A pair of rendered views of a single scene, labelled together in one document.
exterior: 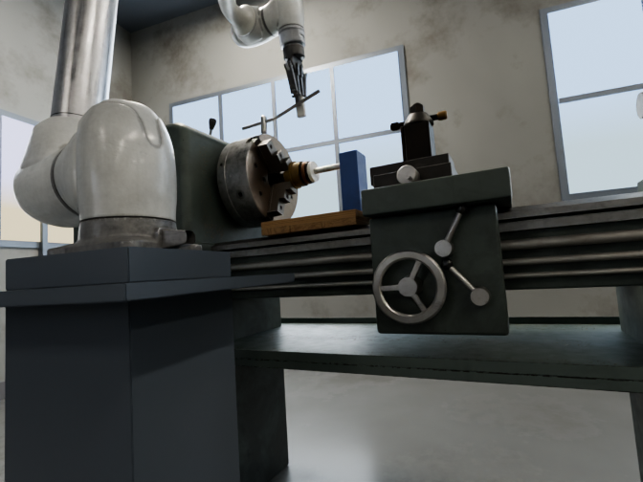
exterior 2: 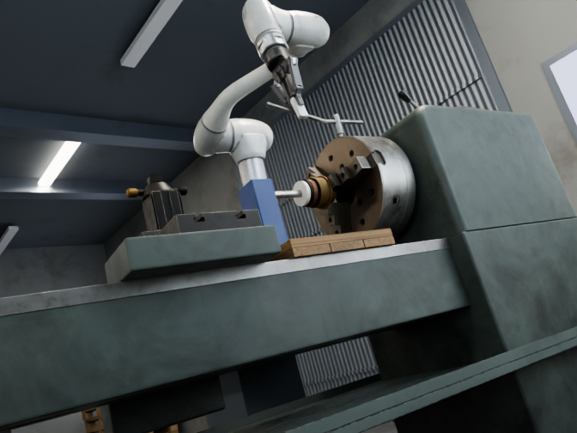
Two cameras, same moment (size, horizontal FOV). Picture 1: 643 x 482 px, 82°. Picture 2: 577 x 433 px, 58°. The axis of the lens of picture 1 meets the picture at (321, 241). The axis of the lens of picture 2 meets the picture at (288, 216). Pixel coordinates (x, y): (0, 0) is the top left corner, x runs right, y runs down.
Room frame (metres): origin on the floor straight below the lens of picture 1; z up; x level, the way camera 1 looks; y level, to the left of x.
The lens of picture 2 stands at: (1.78, -1.21, 0.65)
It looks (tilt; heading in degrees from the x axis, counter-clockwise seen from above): 16 degrees up; 117
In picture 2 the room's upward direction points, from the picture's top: 16 degrees counter-clockwise
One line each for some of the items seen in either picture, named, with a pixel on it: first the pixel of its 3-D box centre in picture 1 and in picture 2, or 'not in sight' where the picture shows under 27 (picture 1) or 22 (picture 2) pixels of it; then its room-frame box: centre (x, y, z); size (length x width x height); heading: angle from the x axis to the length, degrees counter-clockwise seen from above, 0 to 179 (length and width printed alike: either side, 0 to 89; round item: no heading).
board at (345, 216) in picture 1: (332, 228); (304, 265); (1.18, -0.04, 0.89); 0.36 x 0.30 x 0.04; 154
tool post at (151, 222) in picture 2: (418, 145); (165, 216); (0.98, -0.28, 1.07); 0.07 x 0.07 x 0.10; 64
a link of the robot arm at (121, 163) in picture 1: (125, 164); not in sight; (0.67, 0.35, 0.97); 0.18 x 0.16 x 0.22; 60
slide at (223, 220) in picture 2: (429, 193); (182, 256); (1.03, -0.31, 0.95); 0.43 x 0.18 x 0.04; 154
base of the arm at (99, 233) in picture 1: (139, 238); not in sight; (0.66, 0.32, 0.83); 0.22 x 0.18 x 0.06; 71
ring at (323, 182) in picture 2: (299, 174); (317, 192); (1.23, 0.06, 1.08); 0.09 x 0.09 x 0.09; 64
